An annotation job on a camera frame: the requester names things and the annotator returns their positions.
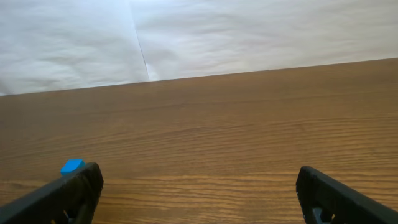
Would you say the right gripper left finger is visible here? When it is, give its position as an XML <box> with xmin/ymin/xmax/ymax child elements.
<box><xmin>0</xmin><ymin>162</ymin><xmax>104</xmax><ymax>224</ymax></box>

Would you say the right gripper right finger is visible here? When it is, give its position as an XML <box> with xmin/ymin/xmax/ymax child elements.
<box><xmin>295</xmin><ymin>165</ymin><xmax>398</xmax><ymax>224</ymax></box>

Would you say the blue cube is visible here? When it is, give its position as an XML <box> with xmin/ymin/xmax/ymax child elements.
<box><xmin>60</xmin><ymin>159</ymin><xmax>86</xmax><ymax>177</ymax></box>

